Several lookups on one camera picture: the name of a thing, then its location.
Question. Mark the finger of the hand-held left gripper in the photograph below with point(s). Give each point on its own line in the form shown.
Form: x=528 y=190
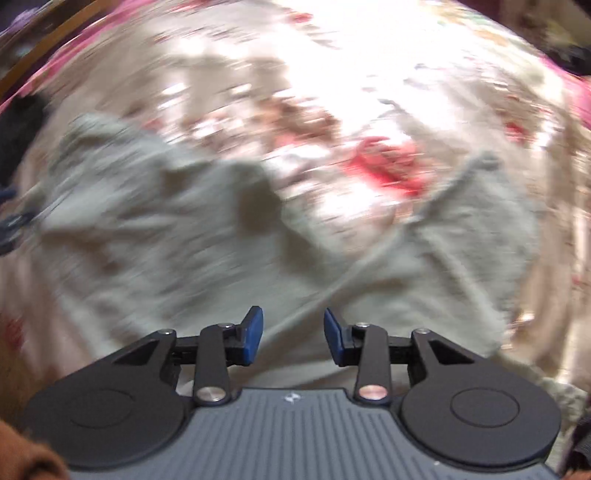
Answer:
x=14 y=227

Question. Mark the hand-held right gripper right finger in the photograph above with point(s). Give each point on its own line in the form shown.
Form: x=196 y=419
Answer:
x=332 y=339

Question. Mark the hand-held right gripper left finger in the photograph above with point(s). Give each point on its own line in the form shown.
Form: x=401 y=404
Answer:
x=253 y=334

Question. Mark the grey pants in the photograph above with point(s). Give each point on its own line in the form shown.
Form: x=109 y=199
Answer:
x=152 y=240

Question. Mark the black cloth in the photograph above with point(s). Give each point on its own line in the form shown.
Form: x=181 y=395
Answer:
x=21 y=134

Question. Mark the brown cloth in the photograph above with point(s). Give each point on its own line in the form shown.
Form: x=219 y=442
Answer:
x=27 y=454

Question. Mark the floral printed blanket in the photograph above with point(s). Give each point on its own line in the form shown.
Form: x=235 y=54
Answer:
x=300 y=92

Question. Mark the dark clothes pile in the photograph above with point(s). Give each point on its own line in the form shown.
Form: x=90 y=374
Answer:
x=570 y=57

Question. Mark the wooden bed frame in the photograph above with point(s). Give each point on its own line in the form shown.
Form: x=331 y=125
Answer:
x=51 y=44

